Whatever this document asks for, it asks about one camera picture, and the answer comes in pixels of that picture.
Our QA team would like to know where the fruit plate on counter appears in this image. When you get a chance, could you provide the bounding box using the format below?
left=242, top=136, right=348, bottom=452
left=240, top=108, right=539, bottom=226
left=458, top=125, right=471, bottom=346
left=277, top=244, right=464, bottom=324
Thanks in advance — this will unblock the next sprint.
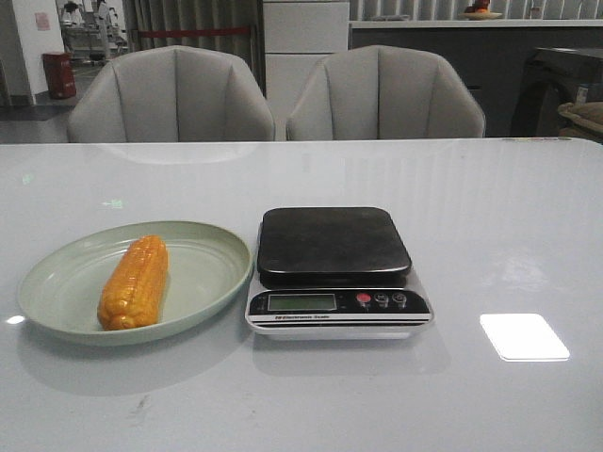
left=460, top=0, right=502, bottom=21

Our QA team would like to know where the yellow corn cob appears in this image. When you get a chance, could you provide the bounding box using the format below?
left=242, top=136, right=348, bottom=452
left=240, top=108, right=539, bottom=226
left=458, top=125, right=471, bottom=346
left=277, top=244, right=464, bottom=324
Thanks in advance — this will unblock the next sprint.
left=97, top=234, right=169, bottom=331

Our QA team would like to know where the beige cushion at right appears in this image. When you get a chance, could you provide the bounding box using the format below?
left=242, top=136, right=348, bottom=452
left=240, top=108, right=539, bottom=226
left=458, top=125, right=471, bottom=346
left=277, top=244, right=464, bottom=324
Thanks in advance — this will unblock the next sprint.
left=557, top=102, right=603, bottom=143

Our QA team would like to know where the white cabinet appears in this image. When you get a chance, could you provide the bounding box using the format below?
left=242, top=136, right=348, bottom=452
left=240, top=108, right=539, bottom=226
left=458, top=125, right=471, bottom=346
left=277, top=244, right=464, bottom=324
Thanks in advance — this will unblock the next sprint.
left=262, top=1, right=350, bottom=140

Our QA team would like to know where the red trash bin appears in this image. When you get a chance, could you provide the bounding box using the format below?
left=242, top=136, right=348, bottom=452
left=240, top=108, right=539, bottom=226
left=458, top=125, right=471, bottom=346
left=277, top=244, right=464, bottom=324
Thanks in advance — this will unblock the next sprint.
left=42, top=52, right=76, bottom=100

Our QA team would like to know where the right grey armchair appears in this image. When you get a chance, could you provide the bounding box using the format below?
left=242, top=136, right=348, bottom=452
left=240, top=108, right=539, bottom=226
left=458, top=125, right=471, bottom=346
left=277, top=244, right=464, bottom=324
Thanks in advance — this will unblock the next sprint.
left=285, top=45, right=486, bottom=141

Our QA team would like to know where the light green plate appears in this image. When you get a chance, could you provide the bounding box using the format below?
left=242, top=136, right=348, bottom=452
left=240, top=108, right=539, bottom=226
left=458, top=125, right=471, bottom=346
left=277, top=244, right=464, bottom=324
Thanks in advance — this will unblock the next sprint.
left=18, top=221, right=253, bottom=347

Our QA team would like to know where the dark appliance at right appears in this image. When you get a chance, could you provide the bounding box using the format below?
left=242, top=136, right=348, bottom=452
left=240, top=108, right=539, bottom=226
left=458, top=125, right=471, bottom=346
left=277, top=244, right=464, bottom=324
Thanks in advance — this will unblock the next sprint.
left=510, top=48, right=602, bottom=137

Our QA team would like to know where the grey armchair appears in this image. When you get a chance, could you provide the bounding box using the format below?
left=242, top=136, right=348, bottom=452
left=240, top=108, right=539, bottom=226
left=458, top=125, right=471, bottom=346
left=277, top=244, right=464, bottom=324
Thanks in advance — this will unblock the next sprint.
left=67, top=45, right=275, bottom=143
left=285, top=45, right=486, bottom=141

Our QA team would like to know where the red barrier tape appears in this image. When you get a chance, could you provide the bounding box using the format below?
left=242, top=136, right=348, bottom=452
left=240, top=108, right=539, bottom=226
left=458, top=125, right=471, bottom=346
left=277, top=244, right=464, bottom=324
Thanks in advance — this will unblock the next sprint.
left=138, top=26, right=253, bottom=39

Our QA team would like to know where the left grey armchair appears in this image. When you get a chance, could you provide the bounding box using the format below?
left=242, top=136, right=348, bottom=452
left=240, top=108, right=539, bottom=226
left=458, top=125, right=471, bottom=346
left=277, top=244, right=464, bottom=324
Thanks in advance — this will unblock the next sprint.
left=67, top=45, right=275, bottom=143

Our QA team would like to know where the black silver kitchen scale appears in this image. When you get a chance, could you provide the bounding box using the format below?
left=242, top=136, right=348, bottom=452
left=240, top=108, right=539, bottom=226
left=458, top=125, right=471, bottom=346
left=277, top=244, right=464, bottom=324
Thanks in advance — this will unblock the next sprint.
left=245, top=206, right=434, bottom=340

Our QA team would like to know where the grey counter with white top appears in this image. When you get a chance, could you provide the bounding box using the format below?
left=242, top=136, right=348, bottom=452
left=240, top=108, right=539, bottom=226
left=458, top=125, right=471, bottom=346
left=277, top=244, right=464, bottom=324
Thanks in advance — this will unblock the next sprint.
left=350, top=19, right=602, bottom=137

